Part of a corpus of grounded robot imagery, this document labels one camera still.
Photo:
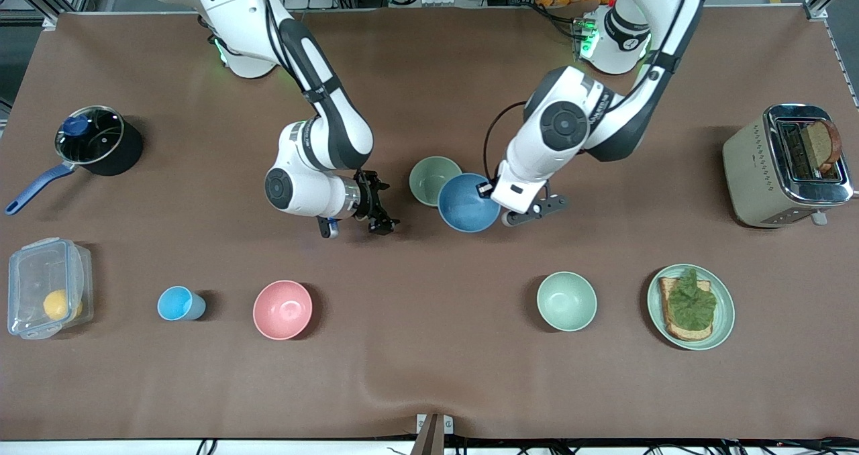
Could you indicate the pale green bowl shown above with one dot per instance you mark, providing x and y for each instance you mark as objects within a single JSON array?
[
  {"x": 567, "y": 301},
  {"x": 426, "y": 176}
]

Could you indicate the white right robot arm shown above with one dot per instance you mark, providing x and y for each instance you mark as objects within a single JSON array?
[{"x": 315, "y": 166}]

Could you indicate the clear plastic lidded container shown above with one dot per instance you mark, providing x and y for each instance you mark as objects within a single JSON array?
[{"x": 33, "y": 274}]

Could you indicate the toasted bread slice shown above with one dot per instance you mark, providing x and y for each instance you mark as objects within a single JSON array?
[{"x": 681, "y": 334}]

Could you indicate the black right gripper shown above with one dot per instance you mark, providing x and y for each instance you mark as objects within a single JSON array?
[{"x": 369, "y": 200}]

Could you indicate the blue plastic cup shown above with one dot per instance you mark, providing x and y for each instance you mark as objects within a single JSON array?
[{"x": 176, "y": 304}]

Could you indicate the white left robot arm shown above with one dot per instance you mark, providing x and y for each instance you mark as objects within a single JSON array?
[{"x": 570, "y": 123}]

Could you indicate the brown table mat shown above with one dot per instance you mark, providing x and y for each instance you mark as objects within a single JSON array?
[{"x": 429, "y": 374}]

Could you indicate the beige metal toaster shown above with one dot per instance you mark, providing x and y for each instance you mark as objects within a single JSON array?
[{"x": 751, "y": 173}]

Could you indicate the pink bowl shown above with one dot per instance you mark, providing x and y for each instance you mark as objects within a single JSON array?
[{"x": 282, "y": 310}]

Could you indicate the brown toast slice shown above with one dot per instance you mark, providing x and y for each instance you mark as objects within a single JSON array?
[{"x": 825, "y": 145}]

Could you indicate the blue bowl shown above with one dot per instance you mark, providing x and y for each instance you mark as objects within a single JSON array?
[{"x": 468, "y": 205}]

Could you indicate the yellow lemon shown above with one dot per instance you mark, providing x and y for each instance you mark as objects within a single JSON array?
[{"x": 59, "y": 305}]

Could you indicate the green lettuce leaf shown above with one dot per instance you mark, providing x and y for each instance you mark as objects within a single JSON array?
[{"x": 691, "y": 304}]

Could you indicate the pale green plate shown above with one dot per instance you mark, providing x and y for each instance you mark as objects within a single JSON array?
[{"x": 725, "y": 314}]

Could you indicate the glass lid with blue knob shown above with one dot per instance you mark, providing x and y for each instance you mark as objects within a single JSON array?
[{"x": 97, "y": 139}]

